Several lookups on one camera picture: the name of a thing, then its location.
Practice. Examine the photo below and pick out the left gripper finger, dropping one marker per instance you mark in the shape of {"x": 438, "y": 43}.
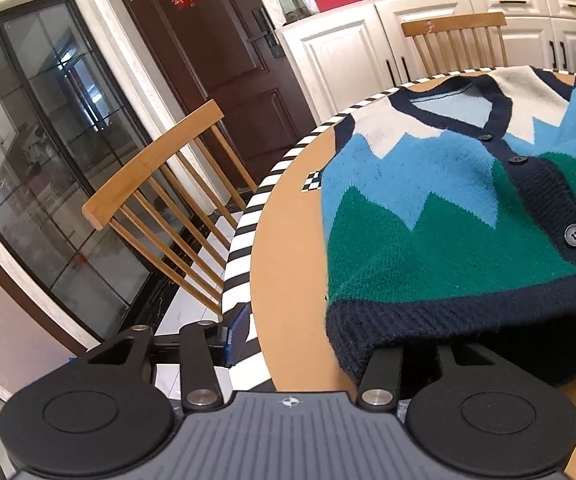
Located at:
{"x": 227, "y": 338}

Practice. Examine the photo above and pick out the blue green knitted vest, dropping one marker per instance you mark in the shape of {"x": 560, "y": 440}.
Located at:
{"x": 449, "y": 215}

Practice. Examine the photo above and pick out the wooden chair by glass door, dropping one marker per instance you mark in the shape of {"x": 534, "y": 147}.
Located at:
{"x": 149, "y": 208}

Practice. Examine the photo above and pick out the black framed glass door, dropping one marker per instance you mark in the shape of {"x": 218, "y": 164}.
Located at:
{"x": 65, "y": 129}

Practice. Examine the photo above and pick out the white kitchen cabinets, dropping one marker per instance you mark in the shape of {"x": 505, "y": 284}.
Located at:
{"x": 342, "y": 56}

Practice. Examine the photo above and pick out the dark brown entrance door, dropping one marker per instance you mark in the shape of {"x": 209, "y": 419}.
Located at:
{"x": 227, "y": 51}

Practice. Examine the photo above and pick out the wooden chair by cabinets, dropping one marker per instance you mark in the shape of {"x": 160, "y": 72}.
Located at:
{"x": 459, "y": 42}

